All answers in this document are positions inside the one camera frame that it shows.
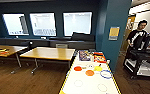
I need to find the dark sofa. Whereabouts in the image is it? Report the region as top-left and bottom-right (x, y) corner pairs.
(49, 31), (97, 50)

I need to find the blue board game box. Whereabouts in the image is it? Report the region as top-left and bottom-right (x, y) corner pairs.
(78, 49), (93, 62)

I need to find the red board game box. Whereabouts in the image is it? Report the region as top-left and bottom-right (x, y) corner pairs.
(92, 51), (108, 64)

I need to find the low wooden table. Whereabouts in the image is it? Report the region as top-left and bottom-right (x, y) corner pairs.
(19, 46), (77, 75)
(0, 44), (29, 74)

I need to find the yellow round paddle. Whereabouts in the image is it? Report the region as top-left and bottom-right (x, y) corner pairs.
(93, 65), (104, 73)

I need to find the white dining table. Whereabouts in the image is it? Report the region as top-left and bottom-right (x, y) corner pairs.
(58, 49), (123, 94)

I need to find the person in black shirt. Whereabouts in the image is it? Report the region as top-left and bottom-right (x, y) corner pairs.
(126, 19), (150, 54)

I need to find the black wheeled cart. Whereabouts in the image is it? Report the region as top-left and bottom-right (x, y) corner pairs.
(123, 48), (150, 81)

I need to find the small colourful toy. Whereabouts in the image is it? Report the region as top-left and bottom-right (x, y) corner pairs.
(0, 48), (10, 55)

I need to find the thin white ring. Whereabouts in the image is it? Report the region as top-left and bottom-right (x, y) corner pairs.
(86, 63), (95, 70)

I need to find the blue plastic ring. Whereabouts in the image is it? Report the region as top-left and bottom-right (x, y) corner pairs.
(99, 69), (114, 80)

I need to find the small yellow wall sign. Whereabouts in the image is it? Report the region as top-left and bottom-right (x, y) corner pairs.
(108, 26), (121, 41)

